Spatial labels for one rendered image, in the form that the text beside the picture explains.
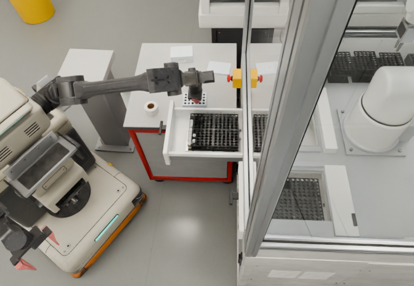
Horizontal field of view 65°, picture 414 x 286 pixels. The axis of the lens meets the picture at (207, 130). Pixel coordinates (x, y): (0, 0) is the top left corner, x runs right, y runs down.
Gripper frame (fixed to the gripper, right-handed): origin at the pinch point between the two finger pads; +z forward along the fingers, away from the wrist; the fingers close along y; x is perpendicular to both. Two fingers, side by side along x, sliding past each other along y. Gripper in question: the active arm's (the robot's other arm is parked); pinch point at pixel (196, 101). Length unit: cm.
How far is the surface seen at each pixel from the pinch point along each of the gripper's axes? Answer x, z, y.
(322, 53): -28, -107, -77
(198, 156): -3.8, -6.3, -35.5
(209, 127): -8.4, -8.8, -21.6
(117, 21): 100, 80, 165
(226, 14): -14, -8, 58
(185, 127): 4.0, -2.6, -18.1
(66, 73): 78, 4, 23
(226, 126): -15.8, -8.6, -21.0
